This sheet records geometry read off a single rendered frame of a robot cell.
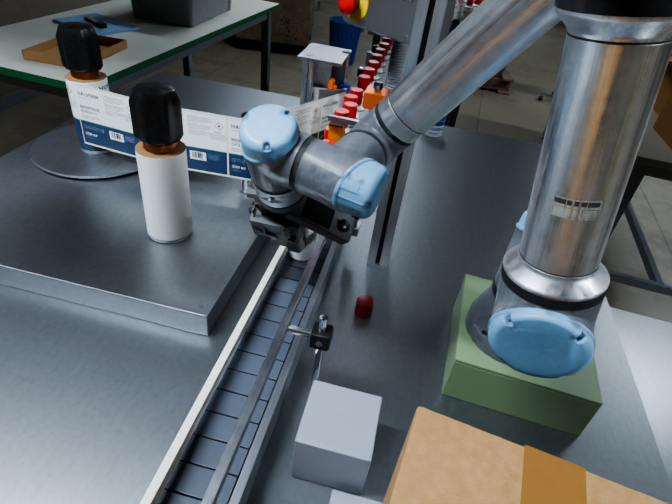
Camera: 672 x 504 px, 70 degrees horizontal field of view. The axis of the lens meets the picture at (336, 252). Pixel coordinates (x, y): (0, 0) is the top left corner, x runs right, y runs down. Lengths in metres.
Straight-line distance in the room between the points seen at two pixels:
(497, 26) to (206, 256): 0.64
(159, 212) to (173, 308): 0.20
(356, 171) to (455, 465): 0.34
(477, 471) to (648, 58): 0.36
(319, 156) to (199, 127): 0.56
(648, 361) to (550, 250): 0.59
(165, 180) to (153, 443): 0.45
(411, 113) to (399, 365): 0.43
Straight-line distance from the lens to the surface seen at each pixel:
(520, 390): 0.83
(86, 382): 0.86
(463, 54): 0.63
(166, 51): 2.46
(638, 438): 0.97
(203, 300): 0.88
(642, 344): 1.14
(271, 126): 0.61
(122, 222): 1.09
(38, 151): 1.38
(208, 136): 1.12
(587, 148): 0.51
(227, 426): 0.72
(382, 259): 1.04
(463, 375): 0.81
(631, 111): 0.50
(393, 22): 0.87
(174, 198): 0.96
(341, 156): 0.60
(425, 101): 0.65
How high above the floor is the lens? 1.48
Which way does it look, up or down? 37 degrees down
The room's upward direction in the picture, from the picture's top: 8 degrees clockwise
